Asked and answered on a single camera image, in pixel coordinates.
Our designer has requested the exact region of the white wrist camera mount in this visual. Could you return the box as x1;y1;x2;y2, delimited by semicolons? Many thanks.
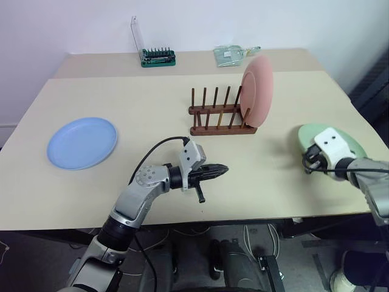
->
178;138;208;192
314;127;357;172

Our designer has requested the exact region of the dark rounded shape under table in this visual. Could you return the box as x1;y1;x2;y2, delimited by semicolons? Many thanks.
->
208;238;262;282

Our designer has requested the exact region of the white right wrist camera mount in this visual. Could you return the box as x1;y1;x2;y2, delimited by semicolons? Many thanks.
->
314;127;357;172

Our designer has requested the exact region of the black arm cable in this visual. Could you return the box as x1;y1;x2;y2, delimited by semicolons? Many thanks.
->
303;162;389;178
132;136;190;186

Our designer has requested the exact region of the pink plate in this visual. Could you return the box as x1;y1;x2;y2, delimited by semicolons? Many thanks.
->
239;55;274;127

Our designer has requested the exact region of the green plate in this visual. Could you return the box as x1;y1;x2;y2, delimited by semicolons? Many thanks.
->
297;122;366;159

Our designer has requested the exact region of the white floor cable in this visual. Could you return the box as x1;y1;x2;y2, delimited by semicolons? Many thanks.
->
242;224;280;265

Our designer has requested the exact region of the black table frame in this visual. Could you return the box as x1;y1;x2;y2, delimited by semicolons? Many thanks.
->
0;215;389;242

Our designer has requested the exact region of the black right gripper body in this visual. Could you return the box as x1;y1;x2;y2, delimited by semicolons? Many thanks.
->
301;144;332;176

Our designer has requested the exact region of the blue plate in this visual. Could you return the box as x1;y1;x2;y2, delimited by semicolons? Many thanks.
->
46;117;119;171

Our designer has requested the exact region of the clear plastic bag with contents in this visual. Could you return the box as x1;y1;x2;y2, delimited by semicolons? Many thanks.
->
212;44;263;68

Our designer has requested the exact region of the wooden dish rack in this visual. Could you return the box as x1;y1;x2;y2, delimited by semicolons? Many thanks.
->
188;85;258;136

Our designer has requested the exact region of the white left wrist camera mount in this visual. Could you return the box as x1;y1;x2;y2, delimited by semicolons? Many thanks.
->
178;138;208;192

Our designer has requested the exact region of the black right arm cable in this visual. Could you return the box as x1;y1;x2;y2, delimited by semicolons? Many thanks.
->
303;162;389;178

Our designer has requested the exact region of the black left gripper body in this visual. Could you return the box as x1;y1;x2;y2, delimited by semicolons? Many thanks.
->
188;165;211;205

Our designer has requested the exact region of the green screwdriver bit set case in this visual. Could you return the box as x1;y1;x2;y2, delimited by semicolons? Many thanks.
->
130;16;177;69

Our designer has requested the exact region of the white shoe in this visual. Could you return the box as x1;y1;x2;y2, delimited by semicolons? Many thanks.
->
329;268;357;292

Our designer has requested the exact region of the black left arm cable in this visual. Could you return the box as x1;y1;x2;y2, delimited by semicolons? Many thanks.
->
132;136;190;186

